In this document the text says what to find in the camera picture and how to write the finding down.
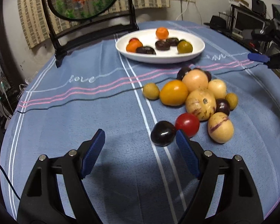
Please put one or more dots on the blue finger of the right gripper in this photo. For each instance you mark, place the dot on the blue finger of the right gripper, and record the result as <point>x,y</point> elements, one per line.
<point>258,57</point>

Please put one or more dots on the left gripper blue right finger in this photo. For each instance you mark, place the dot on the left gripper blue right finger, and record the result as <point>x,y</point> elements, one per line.
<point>188,153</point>

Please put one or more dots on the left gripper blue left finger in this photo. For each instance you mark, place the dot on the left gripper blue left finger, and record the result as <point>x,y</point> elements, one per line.
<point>90,151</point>

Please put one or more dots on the red tomato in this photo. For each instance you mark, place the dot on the red tomato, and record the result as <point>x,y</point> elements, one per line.
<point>189,123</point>

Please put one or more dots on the dark purple plum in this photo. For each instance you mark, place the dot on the dark purple plum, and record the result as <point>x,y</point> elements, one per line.
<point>163,133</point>

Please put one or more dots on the striped pepino melon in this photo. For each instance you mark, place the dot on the striped pepino melon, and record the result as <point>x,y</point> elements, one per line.
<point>201,103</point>
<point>220,128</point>

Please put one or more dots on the pale yellow round fruit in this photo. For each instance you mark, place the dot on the pale yellow round fruit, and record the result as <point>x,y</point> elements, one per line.
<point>218,88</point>

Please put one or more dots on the yellow orange tomato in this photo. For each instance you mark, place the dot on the yellow orange tomato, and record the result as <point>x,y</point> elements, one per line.
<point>174,93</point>

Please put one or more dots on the small yellow green fruit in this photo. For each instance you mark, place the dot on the small yellow green fruit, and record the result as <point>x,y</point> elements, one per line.
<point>151,91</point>

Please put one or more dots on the pale peach melon fruit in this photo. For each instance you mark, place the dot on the pale peach melon fruit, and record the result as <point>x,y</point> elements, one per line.
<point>195,79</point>

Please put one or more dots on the green yellow tomato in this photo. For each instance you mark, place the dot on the green yellow tomato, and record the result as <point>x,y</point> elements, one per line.
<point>184,47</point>

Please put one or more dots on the dark round plum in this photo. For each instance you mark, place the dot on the dark round plum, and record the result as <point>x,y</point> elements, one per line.
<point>173,41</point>

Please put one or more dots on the dark brown passion fruit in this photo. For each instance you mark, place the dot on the dark brown passion fruit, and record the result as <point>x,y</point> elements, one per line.
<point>162,45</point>

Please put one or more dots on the large orange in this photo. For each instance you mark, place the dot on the large orange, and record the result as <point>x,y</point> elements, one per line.
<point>162,33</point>

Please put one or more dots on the small orange mandarin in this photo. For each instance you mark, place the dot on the small orange mandarin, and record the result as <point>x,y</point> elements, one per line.
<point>133,44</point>

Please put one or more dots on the dark oblong fruit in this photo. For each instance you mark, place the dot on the dark oblong fruit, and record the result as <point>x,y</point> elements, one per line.
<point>145,50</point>

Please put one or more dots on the computer monitor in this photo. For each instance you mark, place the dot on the computer monitor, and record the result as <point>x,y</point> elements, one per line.
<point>244,21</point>

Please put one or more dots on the white oval plate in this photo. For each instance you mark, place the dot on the white oval plate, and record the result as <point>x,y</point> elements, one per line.
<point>148,38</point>

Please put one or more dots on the beige brick pattern curtain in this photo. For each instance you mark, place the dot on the beige brick pattern curtain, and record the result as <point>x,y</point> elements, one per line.
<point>33,22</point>

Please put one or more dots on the round goldfish screen black stand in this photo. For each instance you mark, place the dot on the round goldfish screen black stand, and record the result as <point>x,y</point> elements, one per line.
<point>65,17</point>

